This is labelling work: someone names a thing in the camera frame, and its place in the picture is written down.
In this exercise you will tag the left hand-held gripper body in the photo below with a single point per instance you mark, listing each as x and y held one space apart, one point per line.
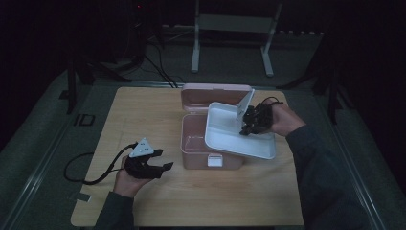
142 148

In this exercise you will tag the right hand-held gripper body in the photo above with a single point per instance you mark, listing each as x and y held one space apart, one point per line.
261 118

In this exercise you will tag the white tray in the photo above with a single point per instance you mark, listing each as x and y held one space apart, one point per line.
223 131

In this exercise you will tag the pink lidded storage box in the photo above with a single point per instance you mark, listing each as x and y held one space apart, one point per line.
198 96

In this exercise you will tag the person's right hand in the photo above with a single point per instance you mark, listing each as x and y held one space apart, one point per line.
285 121

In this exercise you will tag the person's left hand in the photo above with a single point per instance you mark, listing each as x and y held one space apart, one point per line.
126 185

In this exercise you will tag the black tripod stand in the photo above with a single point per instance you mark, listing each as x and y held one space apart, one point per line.
332 96
72 86

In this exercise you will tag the grey tape piece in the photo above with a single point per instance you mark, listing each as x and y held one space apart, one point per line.
83 197

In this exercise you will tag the pale power strip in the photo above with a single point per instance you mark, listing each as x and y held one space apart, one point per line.
300 34

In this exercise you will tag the white metal stand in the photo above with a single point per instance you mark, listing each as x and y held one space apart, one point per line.
234 23

